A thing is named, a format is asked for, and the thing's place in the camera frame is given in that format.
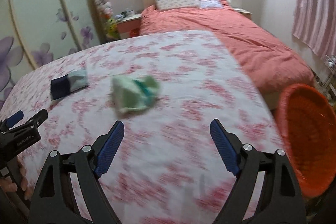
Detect pink striped curtain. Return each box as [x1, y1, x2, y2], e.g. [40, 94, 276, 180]
[292, 0, 335, 58]

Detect orange trash basket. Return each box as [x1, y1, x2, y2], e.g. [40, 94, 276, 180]
[276, 84, 335, 198]

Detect right side nightstand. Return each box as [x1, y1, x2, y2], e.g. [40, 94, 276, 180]
[233, 7, 252, 20]

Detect light green cloth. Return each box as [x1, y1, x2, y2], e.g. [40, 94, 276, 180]
[112, 75, 160, 115]

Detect salmon pink duvet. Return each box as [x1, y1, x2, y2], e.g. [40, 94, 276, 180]
[140, 4, 314, 94]

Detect white wire shelf rack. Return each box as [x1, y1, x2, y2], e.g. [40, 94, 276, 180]
[317, 55, 335, 109]

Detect floral sliding wardrobe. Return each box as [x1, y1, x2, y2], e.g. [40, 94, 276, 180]
[1, 0, 101, 102]

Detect hanging plush toys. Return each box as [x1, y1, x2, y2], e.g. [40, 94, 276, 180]
[94, 0, 120, 42]

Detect floral pink tablecloth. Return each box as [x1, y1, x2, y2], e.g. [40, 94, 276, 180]
[1, 31, 283, 223]

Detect navy and teal folded cloth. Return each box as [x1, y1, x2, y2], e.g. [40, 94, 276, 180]
[50, 69, 89, 100]

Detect pink nightstand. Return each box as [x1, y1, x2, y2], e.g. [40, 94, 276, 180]
[117, 14, 141, 39]

